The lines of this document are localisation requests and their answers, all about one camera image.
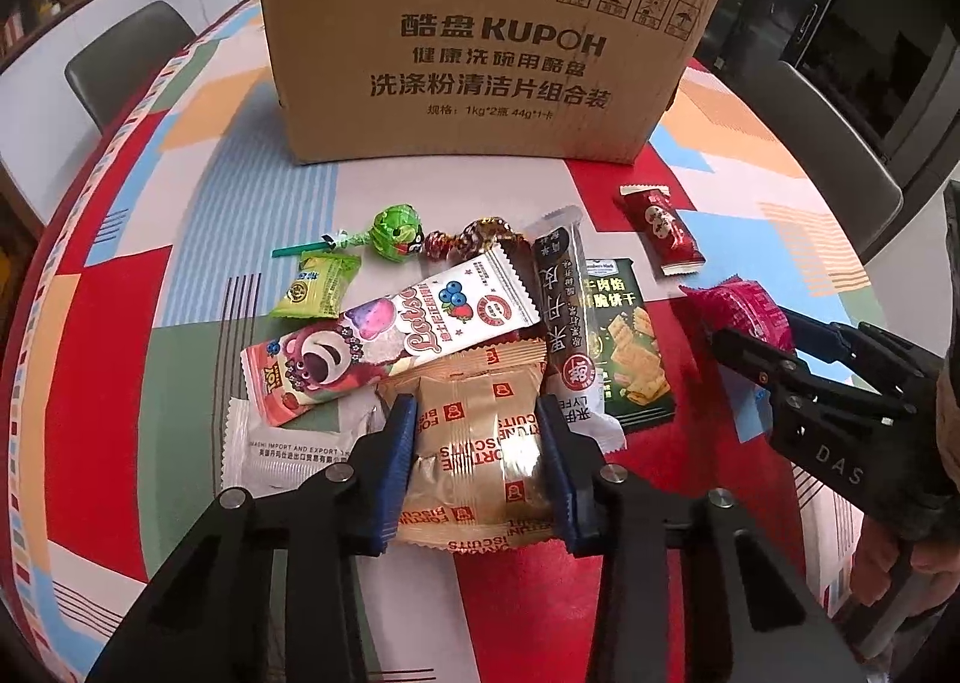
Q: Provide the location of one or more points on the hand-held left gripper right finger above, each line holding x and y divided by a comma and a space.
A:
559, 474

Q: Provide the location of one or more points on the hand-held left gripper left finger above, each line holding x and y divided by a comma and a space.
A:
394, 458

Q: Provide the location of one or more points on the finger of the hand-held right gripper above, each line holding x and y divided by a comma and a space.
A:
817, 334
757, 357

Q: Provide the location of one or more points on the dark pink snack packet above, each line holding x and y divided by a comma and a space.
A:
739, 308

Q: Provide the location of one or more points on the beige biscuit packet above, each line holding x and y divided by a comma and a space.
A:
487, 357
480, 458

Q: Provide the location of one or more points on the green candy packet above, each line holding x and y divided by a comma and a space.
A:
315, 286

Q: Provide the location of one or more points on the brown cardboard box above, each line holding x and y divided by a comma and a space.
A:
487, 31

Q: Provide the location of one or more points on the person's right hand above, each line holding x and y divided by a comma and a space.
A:
877, 563

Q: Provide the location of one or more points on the white foil snack packet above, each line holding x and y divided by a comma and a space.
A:
285, 447

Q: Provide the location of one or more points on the pink bear snack bar packet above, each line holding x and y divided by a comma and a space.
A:
390, 331

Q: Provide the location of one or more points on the dark green cracker packet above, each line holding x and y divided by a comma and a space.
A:
630, 346

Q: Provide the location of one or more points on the small red snack packet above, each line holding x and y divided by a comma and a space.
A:
664, 229

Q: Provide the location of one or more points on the long dark brown snack packet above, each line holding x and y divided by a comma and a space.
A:
559, 293

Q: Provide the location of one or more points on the grey chair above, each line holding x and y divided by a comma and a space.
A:
810, 143
124, 61

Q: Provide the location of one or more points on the green lollipop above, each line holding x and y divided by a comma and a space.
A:
399, 233

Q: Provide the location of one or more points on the gold red twist candy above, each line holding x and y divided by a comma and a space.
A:
472, 237

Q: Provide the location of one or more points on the colourful patterned tablecloth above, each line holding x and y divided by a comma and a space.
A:
187, 218

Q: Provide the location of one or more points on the black glass cabinet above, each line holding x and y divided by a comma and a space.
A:
847, 1

